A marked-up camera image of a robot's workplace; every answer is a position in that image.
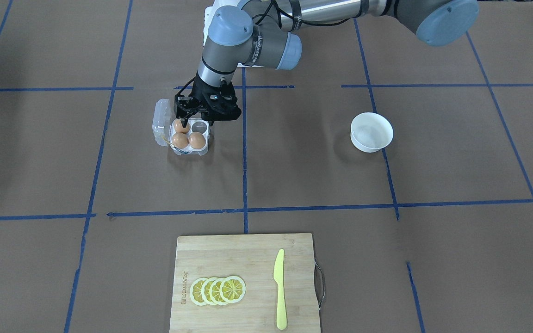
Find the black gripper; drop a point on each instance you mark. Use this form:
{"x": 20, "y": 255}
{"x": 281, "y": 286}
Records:
{"x": 184, "y": 107}

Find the brown egg from bowl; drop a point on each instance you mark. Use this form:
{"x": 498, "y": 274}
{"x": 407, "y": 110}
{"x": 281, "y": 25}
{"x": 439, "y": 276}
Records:
{"x": 197, "y": 140}

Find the clear plastic egg box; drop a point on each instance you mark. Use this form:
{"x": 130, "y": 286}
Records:
{"x": 163, "y": 130}

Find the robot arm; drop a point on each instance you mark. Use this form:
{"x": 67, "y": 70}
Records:
{"x": 434, "y": 22}

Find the brown egg in box rear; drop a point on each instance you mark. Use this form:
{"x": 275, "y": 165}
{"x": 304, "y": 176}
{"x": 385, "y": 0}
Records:
{"x": 179, "y": 127}

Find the brown egg in box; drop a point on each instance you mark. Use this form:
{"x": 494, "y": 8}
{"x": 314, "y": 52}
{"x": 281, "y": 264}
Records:
{"x": 179, "y": 127}
{"x": 180, "y": 140}

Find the brown egg in box front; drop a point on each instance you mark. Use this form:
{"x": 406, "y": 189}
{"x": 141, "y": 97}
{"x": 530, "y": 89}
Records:
{"x": 180, "y": 140}

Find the wooden cutting board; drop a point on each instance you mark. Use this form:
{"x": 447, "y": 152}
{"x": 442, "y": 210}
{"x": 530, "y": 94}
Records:
{"x": 245, "y": 283}

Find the white bowl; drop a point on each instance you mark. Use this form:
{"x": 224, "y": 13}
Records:
{"x": 371, "y": 132}

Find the lemon slice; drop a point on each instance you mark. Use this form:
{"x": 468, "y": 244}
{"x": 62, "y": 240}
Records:
{"x": 197, "y": 291}
{"x": 206, "y": 291}
{"x": 233, "y": 289}
{"x": 215, "y": 292}

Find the yellow plastic knife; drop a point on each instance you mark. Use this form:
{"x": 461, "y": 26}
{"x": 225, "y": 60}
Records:
{"x": 278, "y": 277}

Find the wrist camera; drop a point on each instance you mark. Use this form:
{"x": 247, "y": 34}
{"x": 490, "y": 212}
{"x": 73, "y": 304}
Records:
{"x": 223, "y": 103}

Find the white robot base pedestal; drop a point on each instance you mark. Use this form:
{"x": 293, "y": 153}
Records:
{"x": 207, "y": 18}

